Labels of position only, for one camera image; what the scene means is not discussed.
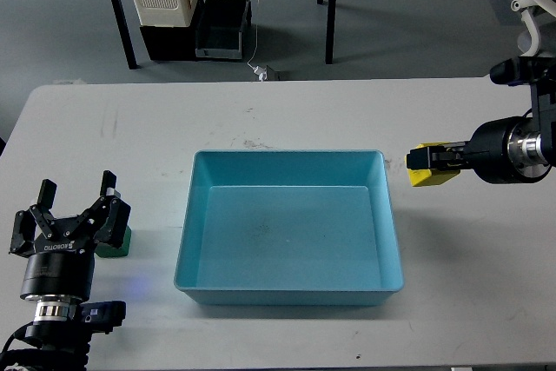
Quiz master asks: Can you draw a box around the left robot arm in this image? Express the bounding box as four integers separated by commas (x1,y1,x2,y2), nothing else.
1,170,131,370

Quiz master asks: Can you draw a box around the black open bin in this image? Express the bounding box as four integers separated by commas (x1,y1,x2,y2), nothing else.
195,0,252,61

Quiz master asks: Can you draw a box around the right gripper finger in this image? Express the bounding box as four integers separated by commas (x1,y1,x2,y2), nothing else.
406,141,468,169

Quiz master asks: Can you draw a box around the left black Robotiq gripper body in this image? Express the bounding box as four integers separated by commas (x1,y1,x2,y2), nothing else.
20,216,95,301

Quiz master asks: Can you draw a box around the black table leg left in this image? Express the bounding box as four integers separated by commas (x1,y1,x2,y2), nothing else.
110,0,139,70

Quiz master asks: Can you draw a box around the black crate under cream crate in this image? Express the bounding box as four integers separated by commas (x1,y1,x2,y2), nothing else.
140,0,205,62

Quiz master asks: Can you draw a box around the green block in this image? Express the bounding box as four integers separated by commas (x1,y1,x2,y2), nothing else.
95,226,132,258

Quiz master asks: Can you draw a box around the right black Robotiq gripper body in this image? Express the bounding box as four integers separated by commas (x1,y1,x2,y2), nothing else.
463,116,543,184

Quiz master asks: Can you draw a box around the white office chair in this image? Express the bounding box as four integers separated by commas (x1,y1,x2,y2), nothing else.
511,0,555,57

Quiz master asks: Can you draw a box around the yellow block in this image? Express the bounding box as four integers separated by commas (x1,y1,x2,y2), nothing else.
405,142,460,187

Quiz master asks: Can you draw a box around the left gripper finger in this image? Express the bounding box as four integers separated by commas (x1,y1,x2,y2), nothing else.
10,179,57,257
64,170,131,250

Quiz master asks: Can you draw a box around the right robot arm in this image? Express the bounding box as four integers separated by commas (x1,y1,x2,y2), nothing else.
405,56,555,187

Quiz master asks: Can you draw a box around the blue plastic box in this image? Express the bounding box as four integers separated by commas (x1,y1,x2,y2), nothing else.
174,150,405,306

